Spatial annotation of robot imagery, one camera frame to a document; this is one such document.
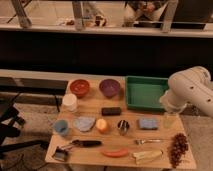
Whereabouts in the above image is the blue crumpled cloth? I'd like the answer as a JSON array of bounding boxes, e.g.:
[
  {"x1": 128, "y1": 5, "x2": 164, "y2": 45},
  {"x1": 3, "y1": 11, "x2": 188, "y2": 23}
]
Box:
[{"x1": 73, "y1": 116, "x2": 96, "y2": 132}]

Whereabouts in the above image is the wooden table board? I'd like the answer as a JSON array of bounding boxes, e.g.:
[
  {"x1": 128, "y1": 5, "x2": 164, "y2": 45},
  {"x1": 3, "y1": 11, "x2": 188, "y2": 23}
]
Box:
[{"x1": 44, "y1": 78, "x2": 198, "y2": 171}]

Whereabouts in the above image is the dark red grapes bunch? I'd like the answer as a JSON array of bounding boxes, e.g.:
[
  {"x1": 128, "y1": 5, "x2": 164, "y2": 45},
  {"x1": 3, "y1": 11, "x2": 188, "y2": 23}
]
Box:
[{"x1": 170, "y1": 133, "x2": 188, "y2": 168}]

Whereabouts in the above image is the black handled peeler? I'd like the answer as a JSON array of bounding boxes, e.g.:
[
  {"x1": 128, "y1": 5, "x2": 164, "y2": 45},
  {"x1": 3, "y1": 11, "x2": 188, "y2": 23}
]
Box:
[{"x1": 52, "y1": 140, "x2": 102, "y2": 162}]

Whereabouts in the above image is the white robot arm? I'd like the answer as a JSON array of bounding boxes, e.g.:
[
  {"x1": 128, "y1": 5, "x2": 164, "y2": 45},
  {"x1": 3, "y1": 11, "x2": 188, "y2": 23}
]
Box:
[{"x1": 159, "y1": 66, "x2": 213, "y2": 128}]

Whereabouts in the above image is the light blue cup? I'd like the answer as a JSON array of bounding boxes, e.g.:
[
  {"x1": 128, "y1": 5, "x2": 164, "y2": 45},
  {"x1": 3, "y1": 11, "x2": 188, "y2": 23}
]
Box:
[{"x1": 53, "y1": 120, "x2": 69, "y2": 136}]

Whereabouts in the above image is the orange yellow fruit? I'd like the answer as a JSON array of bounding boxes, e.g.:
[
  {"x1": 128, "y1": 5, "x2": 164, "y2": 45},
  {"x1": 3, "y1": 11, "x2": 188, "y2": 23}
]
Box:
[{"x1": 96, "y1": 119, "x2": 109, "y2": 133}]

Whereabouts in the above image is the red bowl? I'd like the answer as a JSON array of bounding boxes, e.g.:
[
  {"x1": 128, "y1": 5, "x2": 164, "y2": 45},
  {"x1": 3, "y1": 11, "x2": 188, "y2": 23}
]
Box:
[{"x1": 70, "y1": 79, "x2": 90, "y2": 98}]

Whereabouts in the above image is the blue sponge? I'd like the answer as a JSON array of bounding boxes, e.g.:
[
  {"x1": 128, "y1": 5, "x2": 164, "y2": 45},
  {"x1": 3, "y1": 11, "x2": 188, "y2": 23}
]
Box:
[{"x1": 138, "y1": 118, "x2": 158, "y2": 130}]

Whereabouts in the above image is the purple bowl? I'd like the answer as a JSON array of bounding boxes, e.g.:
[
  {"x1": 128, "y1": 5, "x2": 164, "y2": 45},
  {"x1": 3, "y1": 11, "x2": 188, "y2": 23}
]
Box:
[{"x1": 99, "y1": 79, "x2": 121, "y2": 98}]

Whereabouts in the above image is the white cup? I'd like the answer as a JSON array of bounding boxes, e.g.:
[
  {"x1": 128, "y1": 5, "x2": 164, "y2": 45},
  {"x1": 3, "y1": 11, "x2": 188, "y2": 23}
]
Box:
[{"x1": 62, "y1": 93, "x2": 77, "y2": 112}]

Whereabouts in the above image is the black chair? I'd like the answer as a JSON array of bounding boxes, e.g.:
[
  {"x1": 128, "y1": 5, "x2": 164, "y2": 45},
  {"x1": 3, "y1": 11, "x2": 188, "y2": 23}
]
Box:
[{"x1": 0, "y1": 95, "x2": 49, "y2": 159}]

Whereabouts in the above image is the green plastic tray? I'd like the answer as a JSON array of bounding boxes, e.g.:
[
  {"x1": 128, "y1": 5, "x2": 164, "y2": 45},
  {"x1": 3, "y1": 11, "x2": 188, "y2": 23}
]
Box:
[{"x1": 125, "y1": 76, "x2": 168, "y2": 111}]

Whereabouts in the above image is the silver metal fork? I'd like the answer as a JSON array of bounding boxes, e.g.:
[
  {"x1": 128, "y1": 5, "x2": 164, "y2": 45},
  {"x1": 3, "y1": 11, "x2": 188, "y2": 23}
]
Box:
[{"x1": 134, "y1": 139, "x2": 163, "y2": 145}]

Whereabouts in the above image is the silver metal cup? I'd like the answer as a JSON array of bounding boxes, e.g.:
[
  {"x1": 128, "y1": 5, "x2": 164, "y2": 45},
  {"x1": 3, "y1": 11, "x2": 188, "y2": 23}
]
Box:
[{"x1": 117, "y1": 120, "x2": 130, "y2": 135}]

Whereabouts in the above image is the black rectangular block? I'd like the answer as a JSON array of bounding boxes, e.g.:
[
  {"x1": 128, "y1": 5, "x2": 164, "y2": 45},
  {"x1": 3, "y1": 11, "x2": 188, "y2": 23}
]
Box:
[{"x1": 101, "y1": 107, "x2": 121, "y2": 116}]

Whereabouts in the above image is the yellow corn cob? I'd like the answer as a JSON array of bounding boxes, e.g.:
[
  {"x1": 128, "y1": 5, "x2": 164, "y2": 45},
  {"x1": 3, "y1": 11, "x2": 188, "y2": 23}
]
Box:
[{"x1": 133, "y1": 150, "x2": 163, "y2": 165}]

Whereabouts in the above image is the person in background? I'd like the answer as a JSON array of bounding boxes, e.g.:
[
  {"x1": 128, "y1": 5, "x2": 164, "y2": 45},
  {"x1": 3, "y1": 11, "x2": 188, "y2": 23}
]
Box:
[{"x1": 123, "y1": 0, "x2": 168, "y2": 27}]

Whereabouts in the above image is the orange carrot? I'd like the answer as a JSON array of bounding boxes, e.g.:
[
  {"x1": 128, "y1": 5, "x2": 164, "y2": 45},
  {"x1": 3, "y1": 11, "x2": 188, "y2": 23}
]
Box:
[{"x1": 101, "y1": 149, "x2": 129, "y2": 158}]

